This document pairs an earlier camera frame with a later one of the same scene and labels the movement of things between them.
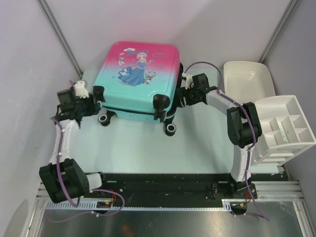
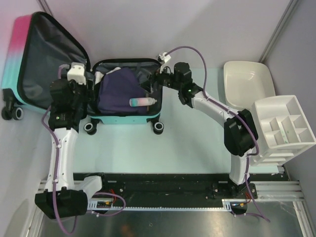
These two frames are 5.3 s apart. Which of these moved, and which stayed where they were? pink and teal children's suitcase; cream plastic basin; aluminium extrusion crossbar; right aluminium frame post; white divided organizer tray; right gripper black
Moved: right gripper black; pink and teal children's suitcase
Stayed: white divided organizer tray; aluminium extrusion crossbar; right aluminium frame post; cream plastic basin
